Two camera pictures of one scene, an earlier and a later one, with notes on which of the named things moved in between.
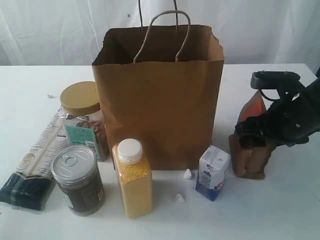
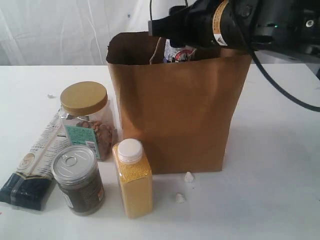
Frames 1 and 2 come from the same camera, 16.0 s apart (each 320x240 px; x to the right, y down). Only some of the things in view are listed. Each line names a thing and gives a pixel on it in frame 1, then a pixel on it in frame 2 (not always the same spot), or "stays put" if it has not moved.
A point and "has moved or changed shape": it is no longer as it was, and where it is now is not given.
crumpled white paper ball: (180, 198) stays put
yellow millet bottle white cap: (134, 177) stays put
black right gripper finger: (253, 132) to (179, 9)
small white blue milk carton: (213, 166) to (177, 54)
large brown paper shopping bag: (161, 85) has moved or changed shape
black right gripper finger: (281, 80) to (174, 25)
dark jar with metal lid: (75, 170) stays put
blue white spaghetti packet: (33, 180) stays put
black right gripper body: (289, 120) to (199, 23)
